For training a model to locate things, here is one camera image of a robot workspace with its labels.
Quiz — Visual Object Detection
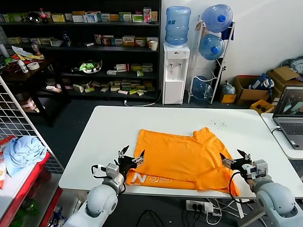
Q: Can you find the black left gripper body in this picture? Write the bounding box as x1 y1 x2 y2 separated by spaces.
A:
114 155 137 175

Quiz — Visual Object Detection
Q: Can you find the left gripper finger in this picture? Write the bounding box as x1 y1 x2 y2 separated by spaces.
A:
117 145 130 159
132 149 145 165

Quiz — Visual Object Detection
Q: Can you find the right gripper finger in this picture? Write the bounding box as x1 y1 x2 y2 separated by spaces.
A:
237 149 252 161
219 152 235 168

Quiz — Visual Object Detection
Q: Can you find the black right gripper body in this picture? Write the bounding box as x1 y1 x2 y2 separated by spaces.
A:
231 158 254 176

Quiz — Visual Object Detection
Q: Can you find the orange t-shirt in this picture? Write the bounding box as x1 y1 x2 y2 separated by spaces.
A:
125 127 241 197

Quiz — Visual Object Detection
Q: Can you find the grey blue clothes pile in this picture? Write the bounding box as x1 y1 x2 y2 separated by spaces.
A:
279 56 303 82

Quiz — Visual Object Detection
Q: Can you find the white side table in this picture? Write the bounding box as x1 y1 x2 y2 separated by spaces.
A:
260 113 303 160

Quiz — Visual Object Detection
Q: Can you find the grey open laptop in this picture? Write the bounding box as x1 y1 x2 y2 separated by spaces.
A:
272 85 303 150

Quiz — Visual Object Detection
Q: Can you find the yellow plastic crate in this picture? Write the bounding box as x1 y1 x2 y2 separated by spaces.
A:
250 99 275 115

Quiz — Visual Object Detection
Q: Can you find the white power strip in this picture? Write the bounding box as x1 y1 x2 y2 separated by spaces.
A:
185 200 214 213

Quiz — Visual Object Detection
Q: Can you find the small yellow box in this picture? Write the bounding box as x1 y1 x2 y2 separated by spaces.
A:
219 94 237 104

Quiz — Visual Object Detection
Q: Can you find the large open cardboard box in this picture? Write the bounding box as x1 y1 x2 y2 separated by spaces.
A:
233 75 270 106

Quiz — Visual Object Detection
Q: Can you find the dark tied plastic bag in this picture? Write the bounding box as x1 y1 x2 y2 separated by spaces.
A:
221 81 236 95

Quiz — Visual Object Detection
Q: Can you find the blue white bag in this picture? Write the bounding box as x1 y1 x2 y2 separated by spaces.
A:
250 73 275 92

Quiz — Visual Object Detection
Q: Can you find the tilted blue water jug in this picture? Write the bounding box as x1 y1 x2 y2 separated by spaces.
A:
192 76 214 100
201 4 233 33
198 34 225 61

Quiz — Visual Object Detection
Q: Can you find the white water dispenser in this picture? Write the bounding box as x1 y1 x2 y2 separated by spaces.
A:
162 43 191 105

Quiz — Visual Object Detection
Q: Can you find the blue white package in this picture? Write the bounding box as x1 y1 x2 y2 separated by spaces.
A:
48 204 71 227

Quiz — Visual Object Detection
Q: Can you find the red white cart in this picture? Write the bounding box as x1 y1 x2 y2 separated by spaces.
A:
0 136 63 227

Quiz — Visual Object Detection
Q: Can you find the tan cardboard box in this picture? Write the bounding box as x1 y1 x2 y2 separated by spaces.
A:
267 66 303 97

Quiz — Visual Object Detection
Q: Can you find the bowl with green packets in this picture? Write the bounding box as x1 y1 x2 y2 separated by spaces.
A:
71 59 103 74

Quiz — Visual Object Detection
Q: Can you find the light blue crumpled cloth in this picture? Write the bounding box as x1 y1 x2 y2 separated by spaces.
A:
2 136 47 178

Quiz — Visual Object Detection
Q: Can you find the green plastic bottle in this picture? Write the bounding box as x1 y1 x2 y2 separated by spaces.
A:
20 198 40 217

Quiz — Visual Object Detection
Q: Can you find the dark wooden table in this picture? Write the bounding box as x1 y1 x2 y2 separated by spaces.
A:
0 56 71 128

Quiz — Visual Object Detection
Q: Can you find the red white snack package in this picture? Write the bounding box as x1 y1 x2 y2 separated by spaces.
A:
0 136 17 153

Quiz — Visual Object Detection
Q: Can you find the white orange snack bag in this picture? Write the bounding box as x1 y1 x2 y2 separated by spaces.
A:
0 155 7 190

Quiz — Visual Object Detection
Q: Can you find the blue plastic bottle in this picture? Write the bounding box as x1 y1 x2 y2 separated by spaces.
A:
62 30 71 47

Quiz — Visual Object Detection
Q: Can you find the white metal jug rack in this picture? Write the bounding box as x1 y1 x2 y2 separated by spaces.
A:
187 15 236 105

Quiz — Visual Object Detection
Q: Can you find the small white bottle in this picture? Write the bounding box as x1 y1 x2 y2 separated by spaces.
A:
18 60 29 73

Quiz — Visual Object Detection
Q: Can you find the black shelving unit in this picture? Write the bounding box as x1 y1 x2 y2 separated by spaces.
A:
0 0 162 103

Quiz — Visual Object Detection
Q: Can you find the upright blue water jug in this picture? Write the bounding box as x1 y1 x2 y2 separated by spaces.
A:
165 6 191 47

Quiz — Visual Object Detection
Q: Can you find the blue white medicine box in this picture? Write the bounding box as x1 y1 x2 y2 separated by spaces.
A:
83 13 98 23

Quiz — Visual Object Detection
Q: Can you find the white paper sheet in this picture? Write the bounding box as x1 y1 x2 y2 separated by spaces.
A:
11 46 33 57

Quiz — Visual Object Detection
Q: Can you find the cola bottle red cap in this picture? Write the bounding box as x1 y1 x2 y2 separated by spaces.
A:
38 8 49 24

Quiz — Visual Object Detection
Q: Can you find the shiny dark bowl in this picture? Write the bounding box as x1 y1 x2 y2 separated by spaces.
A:
27 11 44 24

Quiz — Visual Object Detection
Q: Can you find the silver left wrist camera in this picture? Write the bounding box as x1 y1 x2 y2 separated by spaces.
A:
105 162 119 178

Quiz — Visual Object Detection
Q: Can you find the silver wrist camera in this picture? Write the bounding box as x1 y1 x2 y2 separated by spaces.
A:
105 162 119 178
243 159 270 180

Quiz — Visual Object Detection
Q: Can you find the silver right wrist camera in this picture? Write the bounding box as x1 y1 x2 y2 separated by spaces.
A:
243 159 270 180

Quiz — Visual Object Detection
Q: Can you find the white power cable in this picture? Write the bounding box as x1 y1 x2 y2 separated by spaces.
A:
123 88 164 107

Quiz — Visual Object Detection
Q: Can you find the white wire grid panel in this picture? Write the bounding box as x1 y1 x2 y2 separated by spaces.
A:
0 75 64 173

